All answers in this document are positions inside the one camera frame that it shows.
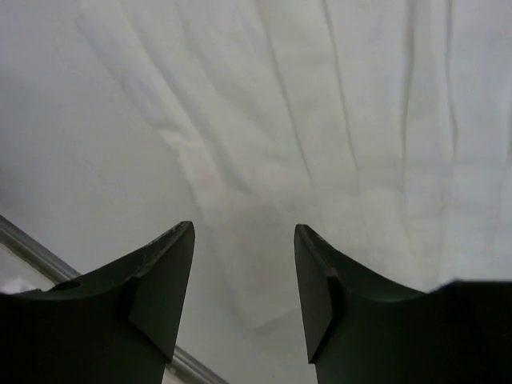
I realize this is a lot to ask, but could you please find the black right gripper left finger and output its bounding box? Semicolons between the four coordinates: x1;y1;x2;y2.
1;222;195;383

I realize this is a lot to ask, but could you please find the aluminium table edge rail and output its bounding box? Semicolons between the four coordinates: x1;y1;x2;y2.
1;216;228;384

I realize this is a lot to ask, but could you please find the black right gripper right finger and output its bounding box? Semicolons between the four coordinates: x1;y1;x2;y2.
294;225;511;383

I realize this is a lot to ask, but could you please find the white fabric skirt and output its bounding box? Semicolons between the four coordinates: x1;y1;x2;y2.
1;1;511;328

